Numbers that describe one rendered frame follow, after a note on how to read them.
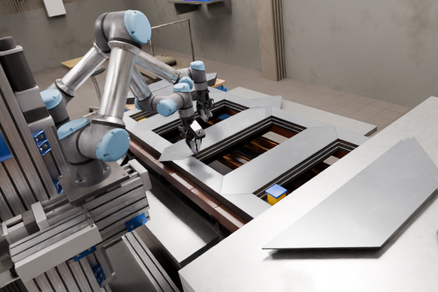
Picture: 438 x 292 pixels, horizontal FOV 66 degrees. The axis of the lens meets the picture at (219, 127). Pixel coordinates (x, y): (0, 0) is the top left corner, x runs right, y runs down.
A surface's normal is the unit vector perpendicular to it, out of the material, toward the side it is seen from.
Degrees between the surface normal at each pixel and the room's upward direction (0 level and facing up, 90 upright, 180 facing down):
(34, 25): 90
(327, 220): 0
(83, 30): 90
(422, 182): 0
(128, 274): 0
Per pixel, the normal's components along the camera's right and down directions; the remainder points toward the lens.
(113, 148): 0.84, 0.22
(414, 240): -0.15, -0.88
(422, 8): -0.81, 0.37
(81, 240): 0.58, 0.29
